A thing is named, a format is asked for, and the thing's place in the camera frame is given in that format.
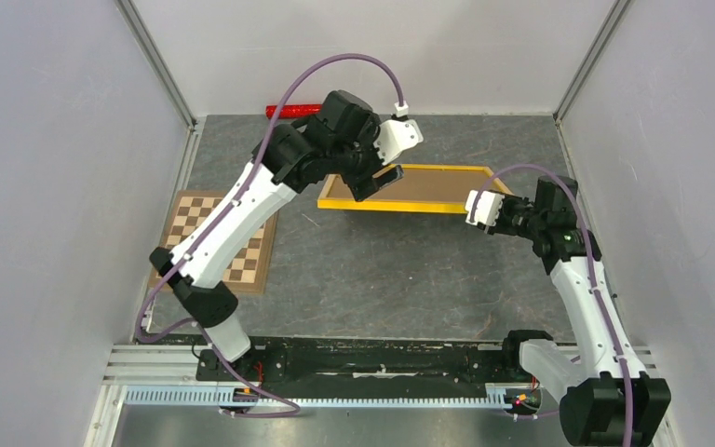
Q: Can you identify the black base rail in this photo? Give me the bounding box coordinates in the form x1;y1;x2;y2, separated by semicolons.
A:
232;336;533;385

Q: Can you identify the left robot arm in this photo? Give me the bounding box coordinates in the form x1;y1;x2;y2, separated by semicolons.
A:
150;90;423;380

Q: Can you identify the wooden chessboard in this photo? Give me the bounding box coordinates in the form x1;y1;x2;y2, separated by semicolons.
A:
160;190;278;294

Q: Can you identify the yellow wooden picture frame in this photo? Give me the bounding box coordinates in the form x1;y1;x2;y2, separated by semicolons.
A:
317;164;492;214

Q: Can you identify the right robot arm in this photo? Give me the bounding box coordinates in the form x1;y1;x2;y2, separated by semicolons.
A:
479;176;671;446

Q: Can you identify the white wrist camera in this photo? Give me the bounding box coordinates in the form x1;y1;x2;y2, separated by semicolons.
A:
465;190;506;234
374;102;424;166

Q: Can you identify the red glitter microphone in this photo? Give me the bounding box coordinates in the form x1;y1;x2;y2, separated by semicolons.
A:
264;103;321;120

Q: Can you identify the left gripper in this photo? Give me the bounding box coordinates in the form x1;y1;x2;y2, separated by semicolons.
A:
331;115;405;203

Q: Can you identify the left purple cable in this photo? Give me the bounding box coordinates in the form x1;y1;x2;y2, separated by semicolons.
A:
134;52;408;419

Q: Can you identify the brown backing board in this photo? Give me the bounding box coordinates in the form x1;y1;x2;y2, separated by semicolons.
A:
358;167;491;205

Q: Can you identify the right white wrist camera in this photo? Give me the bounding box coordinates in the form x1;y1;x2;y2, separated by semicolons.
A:
465;190;506;234

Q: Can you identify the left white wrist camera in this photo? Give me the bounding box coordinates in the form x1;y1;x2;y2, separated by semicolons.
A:
374;102;424;166

